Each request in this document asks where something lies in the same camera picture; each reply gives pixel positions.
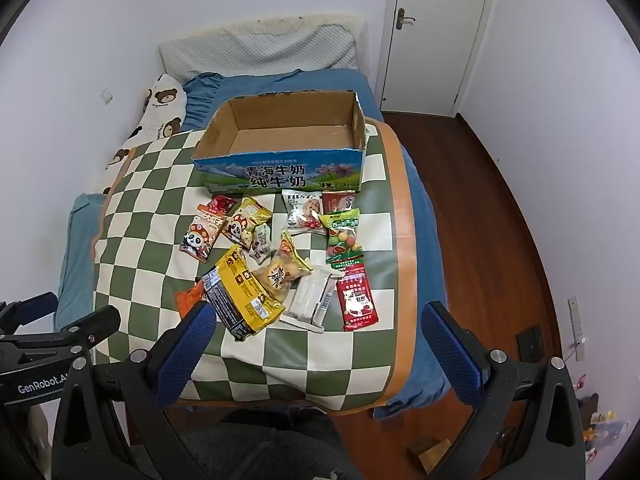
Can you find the grey textured pillow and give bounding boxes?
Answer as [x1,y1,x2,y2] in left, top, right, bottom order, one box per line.
[159,22,362,83]

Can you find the white door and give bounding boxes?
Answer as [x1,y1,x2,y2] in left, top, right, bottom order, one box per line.
[382,0,501,113]

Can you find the green candy ball packet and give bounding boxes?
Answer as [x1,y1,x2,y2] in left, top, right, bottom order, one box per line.
[320,207,367,272]

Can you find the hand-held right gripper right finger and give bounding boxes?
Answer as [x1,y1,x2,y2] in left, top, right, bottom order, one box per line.
[421,301,587,480]

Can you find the clear plastic bag with items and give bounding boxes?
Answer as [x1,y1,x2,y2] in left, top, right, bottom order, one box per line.
[575,375,631,461]

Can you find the wooden blocks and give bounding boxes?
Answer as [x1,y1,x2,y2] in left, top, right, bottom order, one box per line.
[407,437,453,476]

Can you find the yellow mushroom print snack packet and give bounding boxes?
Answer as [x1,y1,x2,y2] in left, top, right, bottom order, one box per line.
[221,196,273,250]

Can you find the green white checkered mat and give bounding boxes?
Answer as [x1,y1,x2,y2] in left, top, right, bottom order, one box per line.
[90,117,418,413]

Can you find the large yellow black snack packet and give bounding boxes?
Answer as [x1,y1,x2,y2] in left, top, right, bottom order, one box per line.
[215,245,286,333]

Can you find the plain orange snack packet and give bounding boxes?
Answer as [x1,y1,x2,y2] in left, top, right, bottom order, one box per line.
[175,280,211,318]

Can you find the brown snack packet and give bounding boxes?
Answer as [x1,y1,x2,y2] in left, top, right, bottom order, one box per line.
[321,191,357,216]

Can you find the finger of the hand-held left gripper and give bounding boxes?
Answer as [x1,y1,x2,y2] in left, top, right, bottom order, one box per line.
[0,291,58,335]
[50,305,122,361]

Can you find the white wafer packet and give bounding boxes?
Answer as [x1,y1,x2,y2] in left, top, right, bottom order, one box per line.
[279,266,343,333]

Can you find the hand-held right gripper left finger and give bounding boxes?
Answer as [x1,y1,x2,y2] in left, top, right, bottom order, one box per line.
[50,302,221,480]

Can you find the blue ruffled pillow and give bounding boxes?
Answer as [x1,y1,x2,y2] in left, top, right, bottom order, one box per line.
[181,71,231,131]

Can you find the bear print pillow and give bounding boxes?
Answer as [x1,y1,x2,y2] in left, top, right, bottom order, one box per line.
[92,74,190,196]

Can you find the small dark red snack packet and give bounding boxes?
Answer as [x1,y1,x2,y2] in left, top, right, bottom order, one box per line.
[209,195,238,217]

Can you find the cardboard box blue print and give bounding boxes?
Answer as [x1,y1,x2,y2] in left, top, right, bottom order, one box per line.
[192,89,372,196]

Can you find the small clear candy packet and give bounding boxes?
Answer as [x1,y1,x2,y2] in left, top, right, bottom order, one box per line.
[248,224,273,265]

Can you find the white cookie packet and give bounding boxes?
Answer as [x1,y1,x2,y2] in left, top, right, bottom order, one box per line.
[281,189,325,237]

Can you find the white power strip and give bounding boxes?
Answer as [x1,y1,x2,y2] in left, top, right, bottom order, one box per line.
[566,296,587,362]

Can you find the cream fluffy cushion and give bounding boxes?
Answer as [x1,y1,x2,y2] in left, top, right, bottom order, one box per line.
[170,14,368,43]

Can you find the orange panda snack packet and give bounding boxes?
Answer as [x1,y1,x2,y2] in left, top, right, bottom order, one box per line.
[179,203,226,263]

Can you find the yellow face print bread packet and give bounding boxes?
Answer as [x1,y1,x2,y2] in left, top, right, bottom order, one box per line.
[251,230,313,306]

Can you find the black box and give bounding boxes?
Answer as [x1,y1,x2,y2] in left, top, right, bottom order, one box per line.
[516,325,545,361]

